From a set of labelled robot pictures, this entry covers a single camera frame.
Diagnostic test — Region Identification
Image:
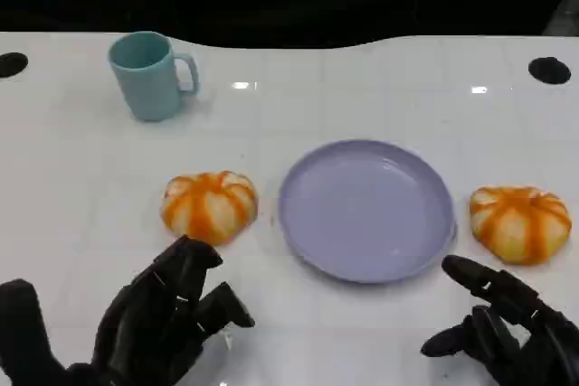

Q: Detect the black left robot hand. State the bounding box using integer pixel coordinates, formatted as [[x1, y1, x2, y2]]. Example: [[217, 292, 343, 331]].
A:
[[0, 234, 257, 386]]

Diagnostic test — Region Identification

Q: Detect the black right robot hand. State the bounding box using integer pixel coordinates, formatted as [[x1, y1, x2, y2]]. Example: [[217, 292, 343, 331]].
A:
[[420, 254, 579, 386]]

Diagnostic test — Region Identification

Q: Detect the orange and white toy bread roll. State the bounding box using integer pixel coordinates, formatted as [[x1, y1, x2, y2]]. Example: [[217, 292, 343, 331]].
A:
[[469, 184, 573, 267], [160, 170, 260, 247]]

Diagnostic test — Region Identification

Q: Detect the lilac plate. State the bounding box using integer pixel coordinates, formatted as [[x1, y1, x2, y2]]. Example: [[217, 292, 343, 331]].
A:
[[277, 138, 457, 286]]

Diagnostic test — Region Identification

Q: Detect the pale green mug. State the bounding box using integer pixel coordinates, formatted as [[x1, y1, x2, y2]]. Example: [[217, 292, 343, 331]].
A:
[[107, 31, 201, 123]]

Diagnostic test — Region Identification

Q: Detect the grey background object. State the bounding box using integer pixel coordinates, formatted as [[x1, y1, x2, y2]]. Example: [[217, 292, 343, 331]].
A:
[[542, 0, 579, 37]]

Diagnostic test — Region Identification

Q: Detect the black table cable grommet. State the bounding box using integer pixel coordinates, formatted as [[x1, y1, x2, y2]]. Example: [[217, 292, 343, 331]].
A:
[[527, 56, 572, 85], [0, 52, 29, 79]]

